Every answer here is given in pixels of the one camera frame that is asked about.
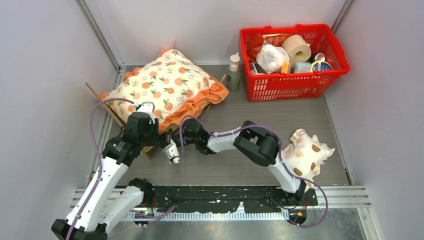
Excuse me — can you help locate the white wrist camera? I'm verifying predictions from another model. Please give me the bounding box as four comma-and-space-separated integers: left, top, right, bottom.
162, 139, 181, 164
132, 102, 157, 124

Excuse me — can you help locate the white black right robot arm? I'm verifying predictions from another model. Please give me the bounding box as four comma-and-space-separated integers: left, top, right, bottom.
159, 118, 306, 205

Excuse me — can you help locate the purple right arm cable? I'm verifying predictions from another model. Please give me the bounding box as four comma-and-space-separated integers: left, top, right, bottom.
178, 114, 330, 229

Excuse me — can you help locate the orange red crumpled bag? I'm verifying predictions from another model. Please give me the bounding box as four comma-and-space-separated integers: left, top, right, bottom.
246, 33, 293, 63

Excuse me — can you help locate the round blue lidded tin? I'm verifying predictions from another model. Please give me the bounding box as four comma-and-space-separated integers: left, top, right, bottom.
310, 60, 333, 73

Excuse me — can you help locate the small silver can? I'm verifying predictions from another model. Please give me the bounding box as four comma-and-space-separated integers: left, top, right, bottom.
312, 52, 326, 62

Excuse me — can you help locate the wooden pet bed frame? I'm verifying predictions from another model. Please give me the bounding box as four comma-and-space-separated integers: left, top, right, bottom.
84, 71, 223, 161

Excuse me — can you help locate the orange fruit print cushion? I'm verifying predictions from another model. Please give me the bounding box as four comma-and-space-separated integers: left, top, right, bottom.
99, 49, 229, 133

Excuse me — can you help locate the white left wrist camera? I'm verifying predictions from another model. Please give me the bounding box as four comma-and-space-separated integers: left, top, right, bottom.
132, 102, 157, 124

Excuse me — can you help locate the white plastic wrapped packet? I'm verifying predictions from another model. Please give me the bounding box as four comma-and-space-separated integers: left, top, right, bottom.
256, 43, 290, 74

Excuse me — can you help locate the slotted aluminium rail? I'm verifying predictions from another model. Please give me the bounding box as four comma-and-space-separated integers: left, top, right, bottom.
69, 185, 372, 222

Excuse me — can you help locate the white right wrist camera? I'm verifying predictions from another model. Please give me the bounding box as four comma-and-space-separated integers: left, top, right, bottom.
162, 139, 181, 164

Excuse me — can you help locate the light teal small box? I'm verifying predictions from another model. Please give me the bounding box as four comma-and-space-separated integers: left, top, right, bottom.
293, 62, 312, 74

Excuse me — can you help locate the cream frilled small pillow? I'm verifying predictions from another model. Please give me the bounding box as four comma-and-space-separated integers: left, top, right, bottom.
282, 128, 335, 181

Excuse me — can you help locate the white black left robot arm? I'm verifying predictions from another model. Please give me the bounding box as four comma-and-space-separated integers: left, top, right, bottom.
51, 111, 160, 240

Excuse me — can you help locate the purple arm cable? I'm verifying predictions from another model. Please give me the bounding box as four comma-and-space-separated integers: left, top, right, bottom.
178, 114, 330, 229
64, 97, 178, 240

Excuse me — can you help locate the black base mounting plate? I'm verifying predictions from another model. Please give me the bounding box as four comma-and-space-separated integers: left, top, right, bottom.
139, 185, 318, 214

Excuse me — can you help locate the green pump lotion bottle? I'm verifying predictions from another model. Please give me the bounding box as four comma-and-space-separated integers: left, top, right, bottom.
225, 52, 241, 92

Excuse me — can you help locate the beige toilet paper roll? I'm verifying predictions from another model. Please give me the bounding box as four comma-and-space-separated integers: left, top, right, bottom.
282, 34, 312, 65

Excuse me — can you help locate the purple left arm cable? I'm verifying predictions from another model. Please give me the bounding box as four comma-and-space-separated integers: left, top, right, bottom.
64, 97, 178, 240

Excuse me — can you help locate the red plastic shopping basket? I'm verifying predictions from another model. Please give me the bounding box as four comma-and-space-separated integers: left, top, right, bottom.
240, 23, 350, 102

